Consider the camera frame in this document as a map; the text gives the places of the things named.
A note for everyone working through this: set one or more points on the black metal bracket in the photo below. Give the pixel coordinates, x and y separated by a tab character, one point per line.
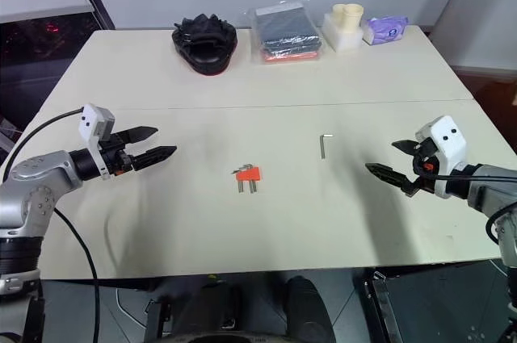
157	320
383	306

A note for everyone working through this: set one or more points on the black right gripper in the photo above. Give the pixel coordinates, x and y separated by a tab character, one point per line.
424	165

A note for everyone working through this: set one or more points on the cream paper cup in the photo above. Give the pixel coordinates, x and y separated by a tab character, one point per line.
340	16
353	15

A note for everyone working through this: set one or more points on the plastic bag of dark cloths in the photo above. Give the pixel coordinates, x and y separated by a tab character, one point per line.
287	32

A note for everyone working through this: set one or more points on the black rounded shape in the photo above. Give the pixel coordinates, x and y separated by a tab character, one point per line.
309	310

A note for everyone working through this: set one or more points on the white window ledge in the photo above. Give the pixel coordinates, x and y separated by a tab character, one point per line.
44	12

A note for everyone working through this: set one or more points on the purple tissue pack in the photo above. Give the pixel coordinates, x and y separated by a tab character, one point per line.
385	30

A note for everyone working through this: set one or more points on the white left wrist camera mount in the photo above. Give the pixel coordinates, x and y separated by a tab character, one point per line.
93	119

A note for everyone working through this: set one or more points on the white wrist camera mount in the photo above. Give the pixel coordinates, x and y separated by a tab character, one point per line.
93	119
448	137

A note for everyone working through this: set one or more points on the red plastic hex key holder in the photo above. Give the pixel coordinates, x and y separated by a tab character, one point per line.
250	174

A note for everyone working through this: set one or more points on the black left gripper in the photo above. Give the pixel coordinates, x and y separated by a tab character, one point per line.
115	157

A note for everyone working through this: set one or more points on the orange hex key holder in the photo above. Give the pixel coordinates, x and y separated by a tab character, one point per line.
250	186

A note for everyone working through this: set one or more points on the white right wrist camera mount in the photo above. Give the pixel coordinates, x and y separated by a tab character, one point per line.
448	137

